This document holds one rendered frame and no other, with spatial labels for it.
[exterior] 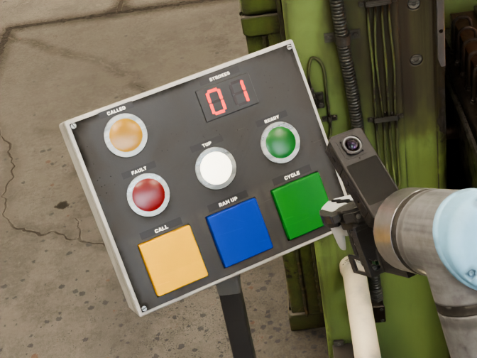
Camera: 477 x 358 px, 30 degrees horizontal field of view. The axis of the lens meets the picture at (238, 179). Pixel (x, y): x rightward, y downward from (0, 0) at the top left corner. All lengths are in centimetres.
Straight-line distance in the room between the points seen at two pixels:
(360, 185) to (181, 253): 31
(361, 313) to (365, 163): 63
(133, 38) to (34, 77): 49
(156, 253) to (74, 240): 181
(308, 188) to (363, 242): 25
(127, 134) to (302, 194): 26
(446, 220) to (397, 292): 97
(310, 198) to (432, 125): 39
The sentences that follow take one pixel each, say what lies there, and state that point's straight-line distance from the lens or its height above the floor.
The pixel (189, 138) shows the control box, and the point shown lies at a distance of 121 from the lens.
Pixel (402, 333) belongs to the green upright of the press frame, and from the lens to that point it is 188.
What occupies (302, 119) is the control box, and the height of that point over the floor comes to 111.
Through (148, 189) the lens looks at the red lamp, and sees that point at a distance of 119.
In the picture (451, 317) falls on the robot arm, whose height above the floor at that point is 116.
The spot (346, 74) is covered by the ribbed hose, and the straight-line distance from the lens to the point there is 147.
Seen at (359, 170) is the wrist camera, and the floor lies 119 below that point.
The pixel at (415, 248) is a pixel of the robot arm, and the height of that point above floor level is 120.
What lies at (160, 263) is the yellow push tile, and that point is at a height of 101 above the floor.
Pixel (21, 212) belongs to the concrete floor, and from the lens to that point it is 321.
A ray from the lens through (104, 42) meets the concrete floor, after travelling 421.
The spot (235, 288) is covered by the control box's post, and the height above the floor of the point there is 81.
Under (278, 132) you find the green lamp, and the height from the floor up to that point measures 110.
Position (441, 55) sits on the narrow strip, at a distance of 149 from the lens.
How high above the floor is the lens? 178
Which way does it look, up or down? 35 degrees down
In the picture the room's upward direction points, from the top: 11 degrees counter-clockwise
